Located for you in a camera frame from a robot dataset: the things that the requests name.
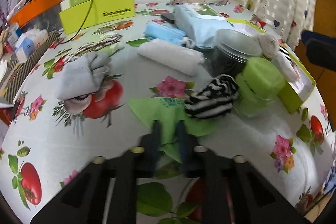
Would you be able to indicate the lime green cardboard box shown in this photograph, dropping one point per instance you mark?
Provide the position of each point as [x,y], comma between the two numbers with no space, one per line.
[81,14]

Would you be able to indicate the wet wipes pack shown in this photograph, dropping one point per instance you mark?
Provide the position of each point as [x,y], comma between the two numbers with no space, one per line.
[200,23]

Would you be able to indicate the black smartphone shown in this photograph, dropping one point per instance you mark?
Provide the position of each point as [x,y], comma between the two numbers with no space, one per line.
[168,17]

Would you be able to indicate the green cloth with print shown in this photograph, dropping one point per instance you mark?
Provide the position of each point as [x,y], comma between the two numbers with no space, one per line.
[169,111]

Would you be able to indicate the pale mint sock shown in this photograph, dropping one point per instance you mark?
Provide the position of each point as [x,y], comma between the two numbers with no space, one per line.
[285,67]

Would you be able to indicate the blue face mask pack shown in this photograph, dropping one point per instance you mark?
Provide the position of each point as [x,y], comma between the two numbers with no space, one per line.
[160,31]

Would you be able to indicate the black striped gift box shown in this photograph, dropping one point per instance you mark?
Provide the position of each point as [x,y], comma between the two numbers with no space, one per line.
[16,73]

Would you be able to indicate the orange plastic bin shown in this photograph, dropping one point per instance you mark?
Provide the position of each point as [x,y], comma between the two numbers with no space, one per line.
[32,10]

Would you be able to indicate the wooden cabinet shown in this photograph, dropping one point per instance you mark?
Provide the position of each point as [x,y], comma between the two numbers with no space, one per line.
[324,23]

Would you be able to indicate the white tray box green rim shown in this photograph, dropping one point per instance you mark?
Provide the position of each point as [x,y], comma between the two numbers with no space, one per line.
[293,95]

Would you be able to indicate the white blue small box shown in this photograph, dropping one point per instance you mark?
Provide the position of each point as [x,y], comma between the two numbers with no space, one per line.
[29,42]

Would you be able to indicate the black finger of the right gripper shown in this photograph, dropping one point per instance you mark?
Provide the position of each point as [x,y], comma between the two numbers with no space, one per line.
[322,54]

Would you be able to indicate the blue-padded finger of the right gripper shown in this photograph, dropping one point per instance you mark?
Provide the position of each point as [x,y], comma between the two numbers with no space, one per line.
[309,36]

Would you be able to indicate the rolled white towel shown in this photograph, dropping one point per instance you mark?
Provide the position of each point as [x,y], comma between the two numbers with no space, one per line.
[176,57]

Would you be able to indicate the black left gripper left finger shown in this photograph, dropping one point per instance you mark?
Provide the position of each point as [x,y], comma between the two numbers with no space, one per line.
[151,143]

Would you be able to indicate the green striped packet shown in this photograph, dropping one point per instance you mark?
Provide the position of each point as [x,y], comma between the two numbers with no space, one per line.
[109,45]

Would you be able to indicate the clear plastic round container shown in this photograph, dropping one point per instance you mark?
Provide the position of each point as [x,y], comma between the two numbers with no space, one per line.
[231,52]

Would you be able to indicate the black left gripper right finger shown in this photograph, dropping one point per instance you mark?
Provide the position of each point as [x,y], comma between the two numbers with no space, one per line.
[186,145]

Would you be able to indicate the beige striped cloth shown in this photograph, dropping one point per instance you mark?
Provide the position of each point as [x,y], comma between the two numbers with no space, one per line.
[268,44]

